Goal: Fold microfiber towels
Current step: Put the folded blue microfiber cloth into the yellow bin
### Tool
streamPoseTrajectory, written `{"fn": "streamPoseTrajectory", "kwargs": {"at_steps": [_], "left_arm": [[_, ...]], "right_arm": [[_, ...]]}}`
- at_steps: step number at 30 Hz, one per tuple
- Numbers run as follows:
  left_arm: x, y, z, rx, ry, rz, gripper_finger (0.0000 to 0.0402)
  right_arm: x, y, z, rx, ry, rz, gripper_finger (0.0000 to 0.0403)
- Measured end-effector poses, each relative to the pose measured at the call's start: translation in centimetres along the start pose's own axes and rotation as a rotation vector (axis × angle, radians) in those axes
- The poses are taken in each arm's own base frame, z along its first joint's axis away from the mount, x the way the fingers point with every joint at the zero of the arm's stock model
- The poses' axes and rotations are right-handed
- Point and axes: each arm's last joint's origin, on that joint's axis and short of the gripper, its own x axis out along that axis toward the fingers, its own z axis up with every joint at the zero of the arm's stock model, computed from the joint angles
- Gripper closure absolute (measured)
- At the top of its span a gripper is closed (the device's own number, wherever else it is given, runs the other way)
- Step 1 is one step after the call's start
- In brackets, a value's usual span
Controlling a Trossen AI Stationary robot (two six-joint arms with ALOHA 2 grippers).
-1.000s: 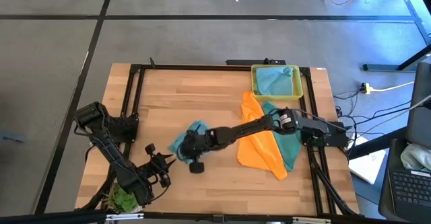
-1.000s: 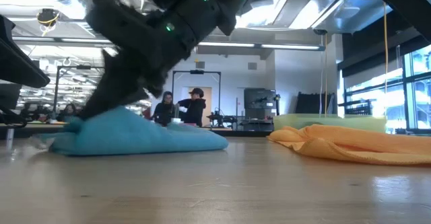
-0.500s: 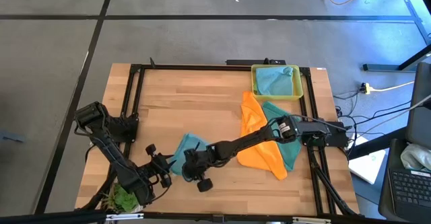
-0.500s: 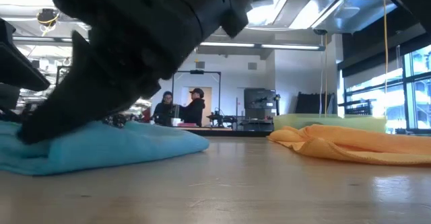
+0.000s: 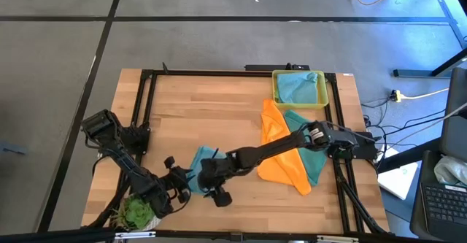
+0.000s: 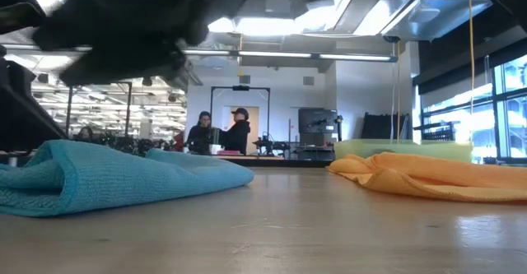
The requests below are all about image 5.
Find yellow plastic bin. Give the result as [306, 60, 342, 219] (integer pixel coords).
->
[271, 69, 330, 110]

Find black crossbar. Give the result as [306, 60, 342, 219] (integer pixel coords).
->
[0, 227, 467, 243]

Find dark gray panel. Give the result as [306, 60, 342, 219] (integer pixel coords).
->
[439, 66, 467, 163]

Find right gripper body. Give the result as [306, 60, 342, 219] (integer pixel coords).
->
[198, 153, 240, 208]

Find black desk leg frame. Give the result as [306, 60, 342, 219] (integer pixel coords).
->
[393, 0, 467, 78]

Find gray floor cable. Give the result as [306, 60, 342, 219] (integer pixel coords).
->
[386, 102, 467, 153]

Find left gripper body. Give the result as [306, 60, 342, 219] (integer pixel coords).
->
[160, 156, 190, 204]

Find pale blue microfiber towel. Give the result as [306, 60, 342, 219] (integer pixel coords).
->
[186, 145, 228, 196]

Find yellow power plug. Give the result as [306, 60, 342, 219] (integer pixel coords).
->
[390, 88, 450, 104]

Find orange microfiber towel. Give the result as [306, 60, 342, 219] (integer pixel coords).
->
[256, 99, 312, 196]

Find crumpled plastic bag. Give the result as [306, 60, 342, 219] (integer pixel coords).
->
[433, 155, 467, 188]

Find black laptop keyboard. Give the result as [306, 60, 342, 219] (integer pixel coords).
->
[419, 182, 467, 236]

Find teal microfiber towel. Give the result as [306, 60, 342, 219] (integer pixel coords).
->
[283, 109, 328, 188]

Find black aluminium table frame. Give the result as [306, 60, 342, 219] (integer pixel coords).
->
[87, 67, 390, 236]

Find potted succulent plant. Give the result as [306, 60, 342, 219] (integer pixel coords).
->
[115, 193, 164, 233]

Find white book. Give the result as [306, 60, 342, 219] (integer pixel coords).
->
[377, 161, 419, 201]

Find black power strip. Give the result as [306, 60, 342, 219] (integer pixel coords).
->
[244, 63, 311, 72]

